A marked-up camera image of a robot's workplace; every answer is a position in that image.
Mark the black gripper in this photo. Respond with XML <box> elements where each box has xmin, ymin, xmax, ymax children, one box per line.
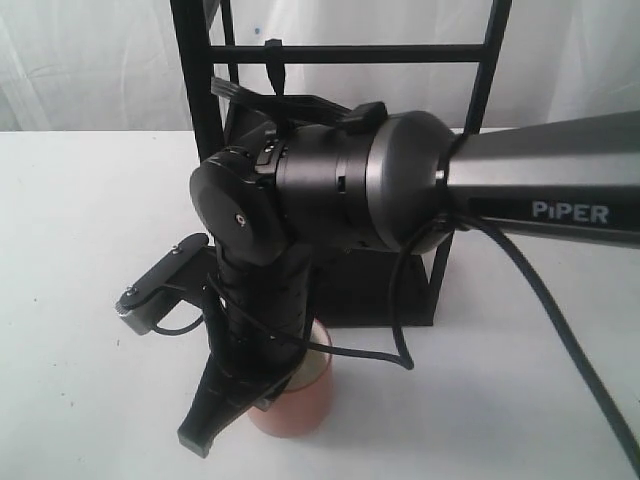
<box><xmin>177</xmin><ymin>245</ymin><xmax>312</xmax><ymax>458</ymax></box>

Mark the pink ceramic mug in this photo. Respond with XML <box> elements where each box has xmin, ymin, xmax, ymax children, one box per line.
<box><xmin>248</xmin><ymin>350</ymin><xmax>333</xmax><ymax>438</ymax></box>

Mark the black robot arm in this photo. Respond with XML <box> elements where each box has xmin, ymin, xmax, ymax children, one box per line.
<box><xmin>178</xmin><ymin>111</ymin><xmax>639</xmax><ymax>464</ymax></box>

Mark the black metal shelf rack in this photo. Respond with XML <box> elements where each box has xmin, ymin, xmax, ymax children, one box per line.
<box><xmin>170</xmin><ymin>1</ymin><xmax>511</xmax><ymax>328</ymax></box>

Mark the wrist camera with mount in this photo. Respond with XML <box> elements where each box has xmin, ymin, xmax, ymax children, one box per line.
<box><xmin>115</xmin><ymin>233</ymin><xmax>217</xmax><ymax>335</ymax></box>

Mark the black camera cable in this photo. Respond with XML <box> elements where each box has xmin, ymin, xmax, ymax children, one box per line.
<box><xmin>149</xmin><ymin>129</ymin><xmax>640</xmax><ymax>469</ymax></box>

